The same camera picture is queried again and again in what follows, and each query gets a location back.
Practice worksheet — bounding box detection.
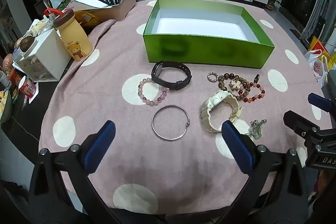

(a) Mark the pink polka-dot tablecloth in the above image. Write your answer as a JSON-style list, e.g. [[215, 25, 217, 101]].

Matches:
[[39, 0, 334, 215]]

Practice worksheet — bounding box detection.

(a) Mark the brown round object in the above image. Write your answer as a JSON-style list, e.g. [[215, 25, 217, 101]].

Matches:
[[17, 36, 35, 53]]

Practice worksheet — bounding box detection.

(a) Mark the orange snack packet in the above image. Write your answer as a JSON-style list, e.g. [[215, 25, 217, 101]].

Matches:
[[75, 10, 102, 28]]

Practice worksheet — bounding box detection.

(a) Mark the brown bead bracelet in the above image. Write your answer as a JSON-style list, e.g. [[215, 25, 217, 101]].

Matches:
[[217, 73, 250, 100]]

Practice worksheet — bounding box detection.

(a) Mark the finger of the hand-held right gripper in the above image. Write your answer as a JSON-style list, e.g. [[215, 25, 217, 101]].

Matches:
[[308, 93, 333, 111], [283, 110, 326, 147]]

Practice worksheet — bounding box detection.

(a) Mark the green cardboard box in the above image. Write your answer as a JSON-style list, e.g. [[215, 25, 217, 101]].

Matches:
[[143, 0, 275, 69]]

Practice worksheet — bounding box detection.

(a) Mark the black wristwatch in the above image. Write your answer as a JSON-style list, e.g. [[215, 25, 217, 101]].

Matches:
[[151, 61, 192, 90]]

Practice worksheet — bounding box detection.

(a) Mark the cream wristwatch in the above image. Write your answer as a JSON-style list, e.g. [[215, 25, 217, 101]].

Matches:
[[201, 90, 243, 133]]

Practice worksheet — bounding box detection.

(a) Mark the white plastic bag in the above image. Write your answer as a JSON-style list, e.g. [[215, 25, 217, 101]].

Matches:
[[304, 49, 328, 88]]

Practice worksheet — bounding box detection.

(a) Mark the white drawer organizer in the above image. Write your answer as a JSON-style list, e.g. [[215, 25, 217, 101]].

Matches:
[[12, 28, 72, 82]]

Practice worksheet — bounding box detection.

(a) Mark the yellow bear bottle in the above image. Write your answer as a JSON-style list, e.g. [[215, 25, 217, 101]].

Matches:
[[44, 8, 93, 62]]

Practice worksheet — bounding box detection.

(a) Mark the pink pen holder box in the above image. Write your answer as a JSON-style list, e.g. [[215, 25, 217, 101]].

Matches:
[[71, 0, 137, 21]]

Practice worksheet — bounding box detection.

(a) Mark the silver bangle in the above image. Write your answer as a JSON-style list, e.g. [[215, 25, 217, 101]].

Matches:
[[152, 105, 190, 141]]

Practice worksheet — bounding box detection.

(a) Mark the yellow paper bag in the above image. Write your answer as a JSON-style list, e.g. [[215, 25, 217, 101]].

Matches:
[[310, 36, 329, 56]]

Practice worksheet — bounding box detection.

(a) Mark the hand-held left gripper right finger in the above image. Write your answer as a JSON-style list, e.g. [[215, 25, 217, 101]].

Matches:
[[218, 120, 312, 224]]

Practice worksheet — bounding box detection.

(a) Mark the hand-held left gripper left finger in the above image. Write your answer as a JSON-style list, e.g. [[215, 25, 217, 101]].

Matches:
[[29, 120, 124, 224]]

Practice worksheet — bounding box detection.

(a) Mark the red snack can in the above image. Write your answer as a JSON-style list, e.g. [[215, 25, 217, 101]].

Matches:
[[18, 76, 38, 98]]

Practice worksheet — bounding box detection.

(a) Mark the silver chain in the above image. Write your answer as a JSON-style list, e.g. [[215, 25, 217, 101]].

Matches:
[[245, 119, 267, 140]]

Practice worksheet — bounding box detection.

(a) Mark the pink bead bracelet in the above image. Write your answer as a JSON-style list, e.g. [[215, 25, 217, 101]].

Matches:
[[138, 77, 168, 107]]

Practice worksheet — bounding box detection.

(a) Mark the red bead bracelet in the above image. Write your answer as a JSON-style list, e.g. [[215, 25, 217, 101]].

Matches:
[[236, 82, 266, 104]]

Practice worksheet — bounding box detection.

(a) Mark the small potted plant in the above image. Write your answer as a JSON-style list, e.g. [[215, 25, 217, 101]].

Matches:
[[265, 0, 281, 11]]

